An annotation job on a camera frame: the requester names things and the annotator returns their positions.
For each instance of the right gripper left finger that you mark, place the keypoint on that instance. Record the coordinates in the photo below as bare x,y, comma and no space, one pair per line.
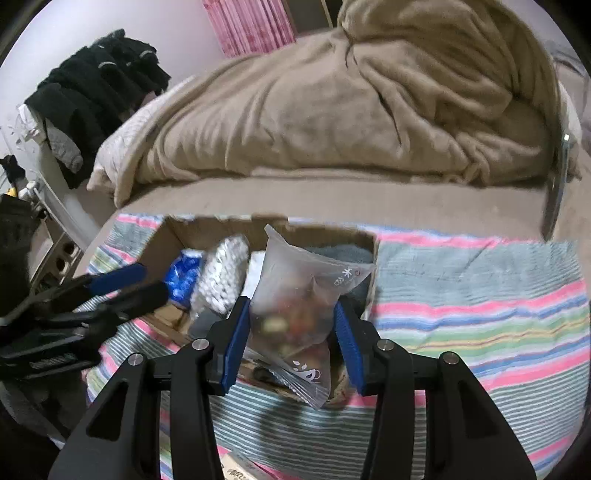
203,368

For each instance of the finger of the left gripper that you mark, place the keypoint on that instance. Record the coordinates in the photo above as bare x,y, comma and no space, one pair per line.
115,279
122,308

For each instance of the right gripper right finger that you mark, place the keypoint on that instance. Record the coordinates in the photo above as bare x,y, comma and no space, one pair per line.
381,368

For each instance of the blue plastic packet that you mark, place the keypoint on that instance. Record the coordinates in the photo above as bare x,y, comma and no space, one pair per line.
182,275

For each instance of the white dotted packet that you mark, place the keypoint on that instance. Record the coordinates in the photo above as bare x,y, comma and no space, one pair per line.
221,278

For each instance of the frosted zip bag with snacks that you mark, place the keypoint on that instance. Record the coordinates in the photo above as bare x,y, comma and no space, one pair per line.
290,326

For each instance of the white cloth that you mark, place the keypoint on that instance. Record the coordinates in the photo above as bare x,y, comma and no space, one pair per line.
253,272

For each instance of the cardboard box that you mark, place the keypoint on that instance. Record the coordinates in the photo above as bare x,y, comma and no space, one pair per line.
173,235

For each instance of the grey-blue knitted sock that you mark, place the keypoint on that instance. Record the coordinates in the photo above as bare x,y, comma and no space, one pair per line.
353,281

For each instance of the grey shelf rack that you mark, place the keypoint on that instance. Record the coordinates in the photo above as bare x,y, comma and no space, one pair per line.
54,254

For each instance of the striped colourful towel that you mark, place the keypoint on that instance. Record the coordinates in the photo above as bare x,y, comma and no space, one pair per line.
516,311

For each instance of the white quilted duvet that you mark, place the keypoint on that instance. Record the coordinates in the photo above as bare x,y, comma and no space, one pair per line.
113,149

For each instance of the pile of black clothes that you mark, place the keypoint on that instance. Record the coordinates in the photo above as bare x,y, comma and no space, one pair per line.
89,95

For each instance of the metal phone stand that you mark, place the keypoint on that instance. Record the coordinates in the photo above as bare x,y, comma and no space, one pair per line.
556,187

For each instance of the pink curtain left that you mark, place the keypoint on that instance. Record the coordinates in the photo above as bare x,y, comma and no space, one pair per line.
249,26

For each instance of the beige fleece blanket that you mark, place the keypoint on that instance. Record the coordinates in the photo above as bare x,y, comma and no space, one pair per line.
457,91

